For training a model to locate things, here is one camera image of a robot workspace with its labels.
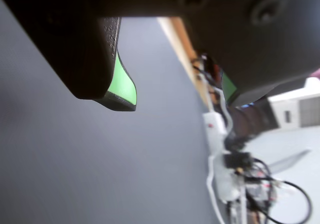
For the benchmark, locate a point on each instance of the grey box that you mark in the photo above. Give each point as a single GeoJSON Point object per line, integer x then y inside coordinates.
{"type": "Point", "coordinates": [295, 109]}

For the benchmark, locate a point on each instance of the white power strip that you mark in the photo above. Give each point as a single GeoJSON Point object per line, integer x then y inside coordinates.
{"type": "Point", "coordinates": [220, 144]}

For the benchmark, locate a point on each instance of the dark grey table mat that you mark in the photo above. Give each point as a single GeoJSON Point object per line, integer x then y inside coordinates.
{"type": "Point", "coordinates": [75, 159]}

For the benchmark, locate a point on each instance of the motor controller circuit board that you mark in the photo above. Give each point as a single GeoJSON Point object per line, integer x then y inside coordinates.
{"type": "Point", "coordinates": [261, 192]}

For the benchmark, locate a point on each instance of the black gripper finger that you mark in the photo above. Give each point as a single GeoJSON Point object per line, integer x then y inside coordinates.
{"type": "Point", "coordinates": [262, 47]}
{"type": "Point", "coordinates": [75, 47]}

